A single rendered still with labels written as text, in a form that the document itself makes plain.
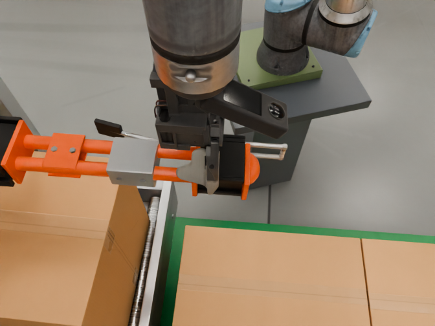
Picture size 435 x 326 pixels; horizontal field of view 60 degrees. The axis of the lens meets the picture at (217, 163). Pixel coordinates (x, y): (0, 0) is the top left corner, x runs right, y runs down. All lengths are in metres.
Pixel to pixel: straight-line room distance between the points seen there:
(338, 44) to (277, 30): 0.20
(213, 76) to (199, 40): 0.05
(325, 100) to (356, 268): 0.57
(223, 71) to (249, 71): 1.02
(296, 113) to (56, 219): 0.82
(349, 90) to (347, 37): 0.27
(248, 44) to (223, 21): 1.18
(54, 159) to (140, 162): 0.13
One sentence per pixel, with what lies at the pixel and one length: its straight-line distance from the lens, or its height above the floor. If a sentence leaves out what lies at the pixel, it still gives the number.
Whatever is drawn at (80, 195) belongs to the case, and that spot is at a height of 0.95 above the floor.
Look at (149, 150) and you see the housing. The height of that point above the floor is 1.29.
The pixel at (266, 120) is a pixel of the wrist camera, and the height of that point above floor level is 1.41.
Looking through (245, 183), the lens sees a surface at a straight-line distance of 0.54.
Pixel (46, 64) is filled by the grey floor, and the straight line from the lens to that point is 2.77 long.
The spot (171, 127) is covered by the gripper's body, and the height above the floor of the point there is 1.40.
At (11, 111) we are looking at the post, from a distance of 1.48.
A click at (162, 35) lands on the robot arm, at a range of 0.35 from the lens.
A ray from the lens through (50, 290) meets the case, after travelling 0.91.
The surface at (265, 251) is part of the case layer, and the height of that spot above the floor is 0.54.
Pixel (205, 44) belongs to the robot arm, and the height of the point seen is 1.54.
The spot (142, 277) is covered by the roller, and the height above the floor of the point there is 0.55.
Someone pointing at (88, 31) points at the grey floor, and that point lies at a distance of 2.92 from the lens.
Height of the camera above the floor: 1.77
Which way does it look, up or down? 59 degrees down
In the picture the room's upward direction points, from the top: straight up
